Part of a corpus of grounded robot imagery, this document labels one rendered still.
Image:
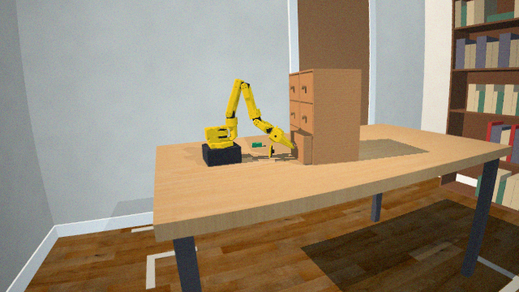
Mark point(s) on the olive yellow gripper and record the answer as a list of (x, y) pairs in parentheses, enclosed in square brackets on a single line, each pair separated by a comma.
[(277, 135)]

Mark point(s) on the brown wooden chest of drawers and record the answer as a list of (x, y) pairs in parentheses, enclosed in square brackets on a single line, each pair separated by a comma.
[(336, 114)]

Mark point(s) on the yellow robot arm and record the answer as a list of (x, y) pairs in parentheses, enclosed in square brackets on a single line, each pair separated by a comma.
[(217, 137)]

